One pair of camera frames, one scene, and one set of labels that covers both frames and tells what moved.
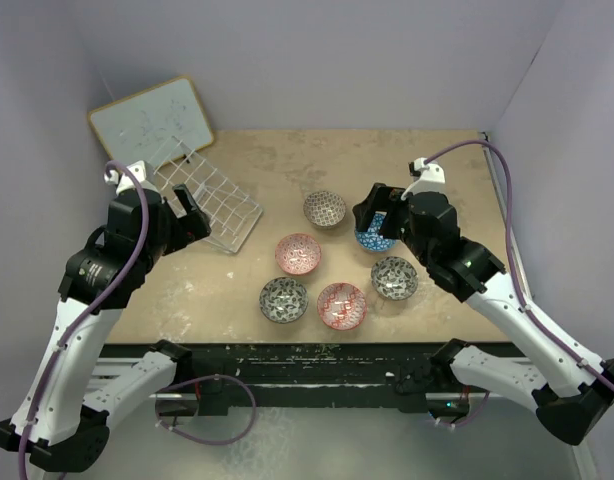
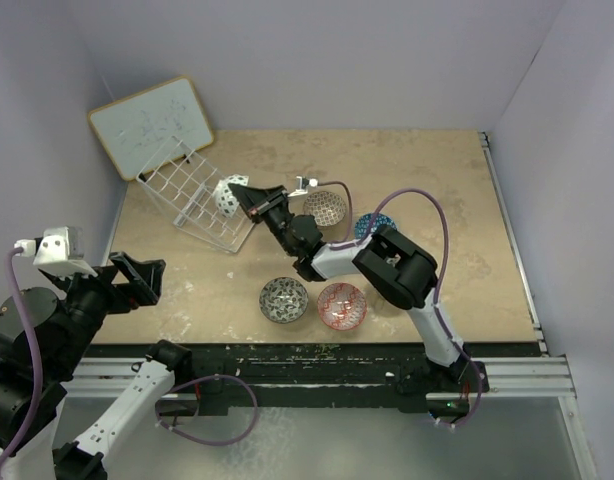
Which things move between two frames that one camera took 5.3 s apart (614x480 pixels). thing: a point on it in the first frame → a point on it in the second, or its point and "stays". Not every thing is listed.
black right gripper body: x=416 y=246 → x=274 y=215
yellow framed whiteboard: x=157 y=121 stays
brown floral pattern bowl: x=324 y=208 stays
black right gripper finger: x=378 y=201 → x=273 y=194
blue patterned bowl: x=283 y=300 stays
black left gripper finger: x=185 y=198 → x=145 y=278
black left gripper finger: x=197 y=215 → x=78 y=284
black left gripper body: x=175 y=232 → x=108 y=296
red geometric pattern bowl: x=341 y=306 stays
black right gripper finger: x=391 y=226 → x=248 y=197
